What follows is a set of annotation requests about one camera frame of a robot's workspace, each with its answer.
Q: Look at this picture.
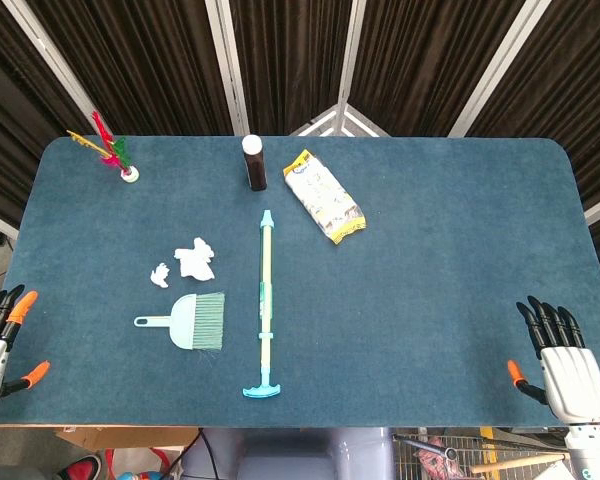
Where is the right robot hand orange thumb tip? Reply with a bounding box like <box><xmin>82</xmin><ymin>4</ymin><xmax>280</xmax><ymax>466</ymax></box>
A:
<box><xmin>507</xmin><ymin>295</ymin><xmax>600</xmax><ymax>428</ymax></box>

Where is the small white paper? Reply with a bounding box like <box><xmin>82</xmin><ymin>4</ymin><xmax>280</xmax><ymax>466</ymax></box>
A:
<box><xmin>149</xmin><ymin>262</ymin><xmax>172</xmax><ymax>290</ymax></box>

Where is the light green hand broom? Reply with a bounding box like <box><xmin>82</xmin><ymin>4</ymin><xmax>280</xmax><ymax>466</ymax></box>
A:
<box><xmin>133</xmin><ymin>291</ymin><xmax>227</xmax><ymax>352</ymax></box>

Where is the large white paper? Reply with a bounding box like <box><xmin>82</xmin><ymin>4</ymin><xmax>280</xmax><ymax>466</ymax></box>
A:
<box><xmin>173</xmin><ymin>237</ymin><xmax>217</xmax><ymax>282</ymax></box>

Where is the wooden stick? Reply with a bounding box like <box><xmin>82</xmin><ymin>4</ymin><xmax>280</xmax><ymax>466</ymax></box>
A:
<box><xmin>469</xmin><ymin>453</ymin><xmax>567</xmax><ymax>475</ymax></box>

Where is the red black shoe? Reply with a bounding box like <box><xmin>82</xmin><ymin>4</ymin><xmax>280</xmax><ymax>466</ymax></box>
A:
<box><xmin>56</xmin><ymin>453</ymin><xmax>102</xmax><ymax>480</ymax></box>

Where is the brown cardboard box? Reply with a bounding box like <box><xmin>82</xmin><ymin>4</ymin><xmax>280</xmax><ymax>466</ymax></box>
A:
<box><xmin>54</xmin><ymin>426</ymin><xmax>200</xmax><ymax>451</ymax></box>

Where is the red patterned packet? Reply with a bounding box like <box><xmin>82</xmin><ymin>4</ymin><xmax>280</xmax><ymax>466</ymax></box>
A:
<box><xmin>413</xmin><ymin>435</ymin><xmax>465</xmax><ymax>480</ymax></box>

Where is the blue felt table mat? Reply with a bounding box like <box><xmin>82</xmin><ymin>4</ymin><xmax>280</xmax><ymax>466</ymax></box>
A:
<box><xmin>0</xmin><ymin>135</ymin><xmax>600</xmax><ymax>430</ymax></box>

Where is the red white bag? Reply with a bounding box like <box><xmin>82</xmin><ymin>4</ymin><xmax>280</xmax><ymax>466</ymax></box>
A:
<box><xmin>103</xmin><ymin>446</ymin><xmax>182</xmax><ymax>480</ymax></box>

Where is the dark brown curtain panel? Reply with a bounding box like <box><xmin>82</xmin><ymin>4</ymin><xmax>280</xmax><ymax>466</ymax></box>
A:
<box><xmin>0</xmin><ymin>0</ymin><xmax>97</xmax><ymax>227</ymax></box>
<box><xmin>466</xmin><ymin>0</ymin><xmax>600</xmax><ymax>269</ymax></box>
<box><xmin>228</xmin><ymin>0</ymin><xmax>355</xmax><ymax>137</ymax></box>
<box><xmin>348</xmin><ymin>0</ymin><xmax>527</xmax><ymax>138</ymax></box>
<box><xmin>26</xmin><ymin>0</ymin><xmax>237</xmax><ymax>137</ymax></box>

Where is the colourful feather shuttlecock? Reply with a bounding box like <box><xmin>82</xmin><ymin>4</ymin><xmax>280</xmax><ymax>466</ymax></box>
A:
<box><xmin>66</xmin><ymin>110</ymin><xmax>142</xmax><ymax>184</ymax></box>

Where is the grey robot torso base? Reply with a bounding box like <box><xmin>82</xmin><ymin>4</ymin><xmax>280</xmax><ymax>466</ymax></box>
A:
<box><xmin>182</xmin><ymin>427</ymin><xmax>397</xmax><ymax>480</ymax></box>

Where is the yellow white snack packet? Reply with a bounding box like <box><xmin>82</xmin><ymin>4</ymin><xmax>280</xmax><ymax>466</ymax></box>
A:
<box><xmin>282</xmin><ymin>147</ymin><xmax>369</xmax><ymax>246</ymax></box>

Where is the brown bottle white cap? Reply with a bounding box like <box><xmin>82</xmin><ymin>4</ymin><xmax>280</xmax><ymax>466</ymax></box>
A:
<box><xmin>241</xmin><ymin>134</ymin><xmax>269</xmax><ymax>192</ymax></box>

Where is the metal wire basket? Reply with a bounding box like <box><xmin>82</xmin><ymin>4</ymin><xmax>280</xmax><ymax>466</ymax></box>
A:
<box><xmin>391</xmin><ymin>427</ymin><xmax>572</xmax><ymax>480</ymax></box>

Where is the black cable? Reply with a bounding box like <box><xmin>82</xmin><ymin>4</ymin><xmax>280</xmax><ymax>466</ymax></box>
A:
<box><xmin>177</xmin><ymin>428</ymin><xmax>221</xmax><ymax>480</ymax></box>

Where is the white screen frame post with base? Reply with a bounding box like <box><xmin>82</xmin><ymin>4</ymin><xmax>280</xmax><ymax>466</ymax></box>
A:
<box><xmin>288</xmin><ymin>0</ymin><xmax>392</xmax><ymax>138</ymax></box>

